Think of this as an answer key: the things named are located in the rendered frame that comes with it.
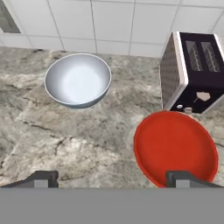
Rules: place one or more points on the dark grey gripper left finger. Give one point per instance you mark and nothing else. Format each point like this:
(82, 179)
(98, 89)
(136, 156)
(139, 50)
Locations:
(43, 178)

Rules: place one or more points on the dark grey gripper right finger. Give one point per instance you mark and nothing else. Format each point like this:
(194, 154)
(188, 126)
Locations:
(180, 178)

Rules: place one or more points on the red bowl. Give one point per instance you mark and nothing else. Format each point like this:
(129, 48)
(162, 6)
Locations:
(174, 145)

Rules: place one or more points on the grey metal bowl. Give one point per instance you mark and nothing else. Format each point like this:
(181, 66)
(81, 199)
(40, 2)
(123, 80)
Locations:
(78, 81)

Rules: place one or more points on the black and white toaster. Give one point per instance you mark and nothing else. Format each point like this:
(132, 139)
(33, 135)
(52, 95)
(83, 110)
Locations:
(196, 73)

